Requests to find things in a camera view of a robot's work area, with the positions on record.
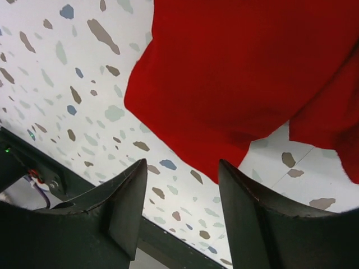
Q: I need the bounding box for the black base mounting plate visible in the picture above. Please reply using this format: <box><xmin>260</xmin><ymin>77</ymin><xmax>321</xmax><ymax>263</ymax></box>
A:
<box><xmin>1</xmin><ymin>123</ymin><xmax>232</xmax><ymax>268</ymax></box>

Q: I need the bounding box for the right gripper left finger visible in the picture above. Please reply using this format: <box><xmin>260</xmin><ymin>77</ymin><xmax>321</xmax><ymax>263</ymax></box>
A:
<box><xmin>1</xmin><ymin>159</ymin><xmax>148</xmax><ymax>268</ymax></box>

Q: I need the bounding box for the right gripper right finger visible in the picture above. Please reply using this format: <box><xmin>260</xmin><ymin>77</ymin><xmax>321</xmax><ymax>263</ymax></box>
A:
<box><xmin>218</xmin><ymin>160</ymin><xmax>358</xmax><ymax>268</ymax></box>

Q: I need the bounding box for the red t shirt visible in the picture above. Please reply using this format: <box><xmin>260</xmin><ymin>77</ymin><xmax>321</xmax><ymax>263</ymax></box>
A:
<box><xmin>124</xmin><ymin>1</ymin><xmax>358</xmax><ymax>183</ymax></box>

